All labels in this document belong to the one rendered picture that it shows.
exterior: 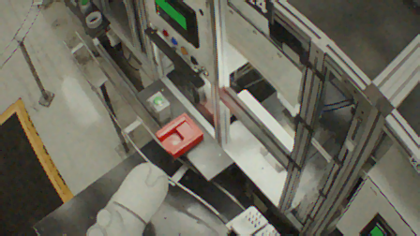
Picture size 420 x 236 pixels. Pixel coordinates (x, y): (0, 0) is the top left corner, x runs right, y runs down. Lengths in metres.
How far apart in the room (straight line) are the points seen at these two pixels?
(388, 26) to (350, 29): 0.14
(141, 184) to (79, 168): 1.79
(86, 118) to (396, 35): 2.64
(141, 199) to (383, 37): 0.90
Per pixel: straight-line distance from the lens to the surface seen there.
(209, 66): 1.75
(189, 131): 2.22
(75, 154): 3.38
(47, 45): 4.05
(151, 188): 1.57
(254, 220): 2.07
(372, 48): 1.19
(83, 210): 2.45
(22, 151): 3.56
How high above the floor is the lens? 2.90
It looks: 61 degrees down
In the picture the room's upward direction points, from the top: 5 degrees counter-clockwise
